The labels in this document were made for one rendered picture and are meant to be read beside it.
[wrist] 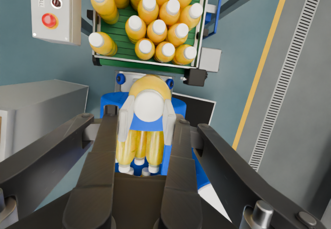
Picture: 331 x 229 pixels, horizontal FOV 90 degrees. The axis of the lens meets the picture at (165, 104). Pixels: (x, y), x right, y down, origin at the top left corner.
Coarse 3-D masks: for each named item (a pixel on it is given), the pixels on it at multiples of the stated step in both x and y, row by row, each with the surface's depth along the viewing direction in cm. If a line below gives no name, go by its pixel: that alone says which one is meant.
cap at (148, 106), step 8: (144, 96) 20; (152, 96) 20; (160, 96) 22; (136, 104) 21; (144, 104) 21; (152, 104) 21; (160, 104) 21; (136, 112) 21; (144, 112) 21; (152, 112) 21; (160, 112) 21; (144, 120) 21; (152, 120) 21
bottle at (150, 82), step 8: (136, 80) 27; (144, 80) 25; (152, 80) 25; (160, 80) 26; (136, 88) 24; (144, 88) 23; (152, 88) 23; (160, 88) 24; (168, 88) 27; (128, 96) 27; (136, 96) 22; (168, 96) 25
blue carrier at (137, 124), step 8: (104, 96) 52; (112, 96) 53; (120, 96) 55; (104, 104) 47; (120, 104) 44; (176, 104) 52; (184, 104) 54; (176, 112) 48; (184, 112) 53; (136, 120) 44; (160, 120) 45; (136, 128) 44; (144, 128) 44; (152, 128) 45; (160, 128) 46; (168, 152) 49; (144, 160) 76; (168, 160) 50; (136, 168) 77; (160, 168) 74
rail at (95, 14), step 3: (93, 9) 59; (93, 12) 59; (96, 12) 60; (93, 15) 59; (96, 15) 60; (93, 18) 60; (96, 18) 61; (93, 21) 60; (96, 21) 61; (93, 24) 60; (96, 24) 61; (93, 27) 60; (96, 27) 62; (93, 30) 60; (96, 30) 62; (93, 51) 62; (93, 54) 62; (96, 54) 65
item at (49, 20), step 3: (45, 15) 46; (48, 15) 46; (51, 15) 46; (42, 18) 46; (45, 18) 46; (48, 18) 46; (51, 18) 46; (54, 18) 47; (42, 21) 46; (45, 21) 46; (48, 21) 47; (51, 21) 47; (54, 21) 47; (45, 24) 47; (48, 24) 47; (51, 24) 47; (54, 24) 47
